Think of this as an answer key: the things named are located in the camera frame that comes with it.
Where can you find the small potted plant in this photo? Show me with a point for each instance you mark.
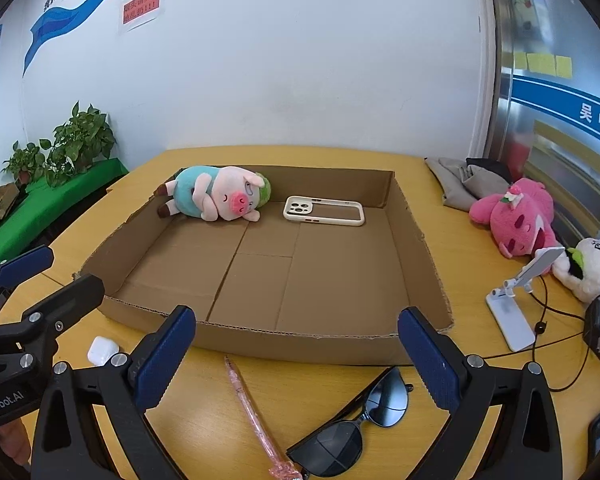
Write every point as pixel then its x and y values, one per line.
pixel 25 164

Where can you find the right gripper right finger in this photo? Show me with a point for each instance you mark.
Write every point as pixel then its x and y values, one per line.
pixel 525 442

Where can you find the green potted plant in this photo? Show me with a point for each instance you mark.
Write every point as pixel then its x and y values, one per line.
pixel 84 138

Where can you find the white clear phone case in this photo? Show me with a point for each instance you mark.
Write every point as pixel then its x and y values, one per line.
pixel 306 209

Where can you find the brown cardboard box tray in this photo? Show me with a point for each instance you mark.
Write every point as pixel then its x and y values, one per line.
pixel 276 289

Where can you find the grey folded cloth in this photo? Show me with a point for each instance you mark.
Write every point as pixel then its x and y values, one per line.
pixel 463 184

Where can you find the green covered bench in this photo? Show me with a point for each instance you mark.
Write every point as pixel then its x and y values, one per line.
pixel 43 205

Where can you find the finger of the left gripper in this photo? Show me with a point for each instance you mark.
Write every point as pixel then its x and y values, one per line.
pixel 22 268
pixel 43 323

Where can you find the pink strawberry bear plush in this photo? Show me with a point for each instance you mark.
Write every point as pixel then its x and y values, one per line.
pixel 520 220

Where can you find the white earbuds case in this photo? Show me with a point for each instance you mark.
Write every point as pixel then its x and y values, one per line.
pixel 101 350

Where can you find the pink pen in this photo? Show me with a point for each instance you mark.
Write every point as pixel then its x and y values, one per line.
pixel 280 467

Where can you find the pink pig plush toy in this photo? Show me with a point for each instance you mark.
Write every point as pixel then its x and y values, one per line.
pixel 212 193

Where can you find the white panda plush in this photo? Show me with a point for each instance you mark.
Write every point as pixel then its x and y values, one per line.
pixel 578 269

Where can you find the black sunglasses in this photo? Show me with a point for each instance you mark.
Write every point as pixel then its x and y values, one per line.
pixel 336 446

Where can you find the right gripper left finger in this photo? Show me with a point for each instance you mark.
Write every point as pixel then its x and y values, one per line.
pixel 68 442

